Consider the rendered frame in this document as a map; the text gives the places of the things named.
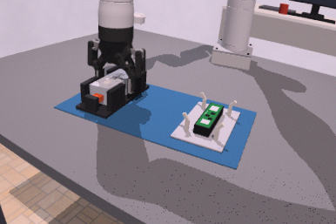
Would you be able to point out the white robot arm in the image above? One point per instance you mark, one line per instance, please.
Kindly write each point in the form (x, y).
(119, 14)

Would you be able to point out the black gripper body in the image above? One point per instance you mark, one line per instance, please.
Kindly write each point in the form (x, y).
(119, 40)

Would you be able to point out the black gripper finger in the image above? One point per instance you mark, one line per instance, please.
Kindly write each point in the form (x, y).
(95, 61)
(133, 70)

